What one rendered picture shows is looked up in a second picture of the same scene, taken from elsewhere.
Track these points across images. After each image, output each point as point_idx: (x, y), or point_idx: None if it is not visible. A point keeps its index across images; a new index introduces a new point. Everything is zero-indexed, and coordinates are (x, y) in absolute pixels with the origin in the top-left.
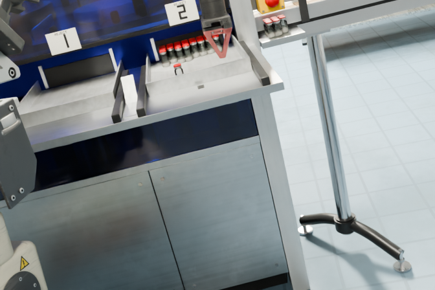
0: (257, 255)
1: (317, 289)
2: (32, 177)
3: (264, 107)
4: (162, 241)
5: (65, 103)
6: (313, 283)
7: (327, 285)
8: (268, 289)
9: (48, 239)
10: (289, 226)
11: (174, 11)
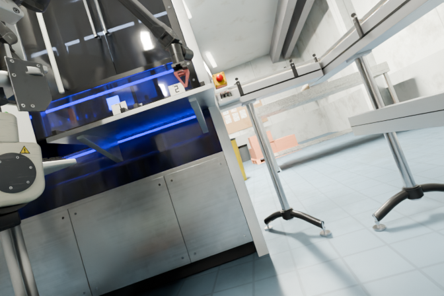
0: (232, 228)
1: (273, 252)
2: (45, 104)
3: (223, 135)
4: (173, 222)
5: None
6: (271, 250)
7: (279, 250)
8: (244, 258)
9: (108, 222)
10: (248, 208)
11: (172, 88)
